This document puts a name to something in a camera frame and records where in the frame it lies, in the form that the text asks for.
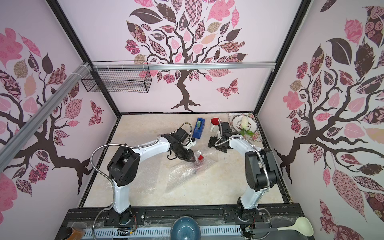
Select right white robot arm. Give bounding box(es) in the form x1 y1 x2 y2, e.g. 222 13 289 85
208 120 279 221

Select white mug red interior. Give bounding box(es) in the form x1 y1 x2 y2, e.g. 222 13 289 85
210 118 220 133

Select white decorated plate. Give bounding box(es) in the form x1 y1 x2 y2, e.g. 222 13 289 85
231 115 258 134

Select blue tape dispenser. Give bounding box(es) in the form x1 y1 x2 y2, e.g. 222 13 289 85
193 118 205 139

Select white green toy vegetable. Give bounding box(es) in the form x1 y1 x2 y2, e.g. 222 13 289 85
240 116 255 137

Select floral placemat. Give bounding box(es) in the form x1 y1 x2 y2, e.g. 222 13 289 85
228 113 263 143

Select blue ceramic bowl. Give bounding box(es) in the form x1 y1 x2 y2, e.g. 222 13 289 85
170 216 202 240

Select left metal flex conduit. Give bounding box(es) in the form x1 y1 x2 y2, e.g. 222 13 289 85
89 121 193 211

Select brown jar black lid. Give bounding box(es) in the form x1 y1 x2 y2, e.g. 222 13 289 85
60 227 85 240

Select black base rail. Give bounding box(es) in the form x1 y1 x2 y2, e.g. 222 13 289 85
55 204 314 240

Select rear aluminium frame bar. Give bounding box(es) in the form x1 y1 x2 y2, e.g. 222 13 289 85
92 62 276 71

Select aluminium frame bar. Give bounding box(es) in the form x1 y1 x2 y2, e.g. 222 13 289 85
92 62 276 71
1 63 91 172

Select black wire basket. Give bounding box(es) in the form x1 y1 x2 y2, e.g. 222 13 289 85
81 60 152 93

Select cream ladle grey handle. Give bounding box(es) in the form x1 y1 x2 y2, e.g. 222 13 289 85
250 217 314 237

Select white slotted cable duct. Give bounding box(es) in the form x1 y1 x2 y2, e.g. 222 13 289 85
95 226 242 240

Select left aluminium frame bar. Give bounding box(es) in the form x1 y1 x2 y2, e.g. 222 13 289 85
1 63 91 172

